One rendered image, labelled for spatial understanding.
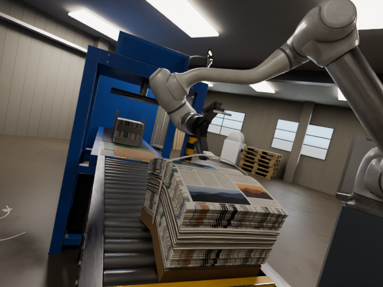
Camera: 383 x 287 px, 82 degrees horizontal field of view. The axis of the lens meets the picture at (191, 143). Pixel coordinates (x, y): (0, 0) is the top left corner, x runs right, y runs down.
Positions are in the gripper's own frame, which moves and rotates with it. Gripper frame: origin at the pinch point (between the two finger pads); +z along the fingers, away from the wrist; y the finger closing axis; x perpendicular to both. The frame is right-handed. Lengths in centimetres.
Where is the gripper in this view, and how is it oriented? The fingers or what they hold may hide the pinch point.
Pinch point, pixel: (219, 135)
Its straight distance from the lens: 67.5
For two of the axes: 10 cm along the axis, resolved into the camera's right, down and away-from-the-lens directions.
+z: 3.4, 2.4, -9.1
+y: -2.4, 9.6, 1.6
